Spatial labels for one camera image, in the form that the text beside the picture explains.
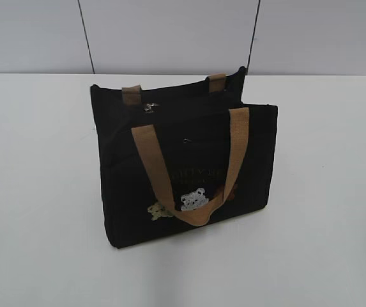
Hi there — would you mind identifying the black tote bag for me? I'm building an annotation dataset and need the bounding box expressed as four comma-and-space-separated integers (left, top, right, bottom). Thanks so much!
90, 67, 278, 249

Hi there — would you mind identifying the silver zipper pull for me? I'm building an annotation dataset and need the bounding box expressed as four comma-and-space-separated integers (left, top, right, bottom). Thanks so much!
143, 103, 158, 114

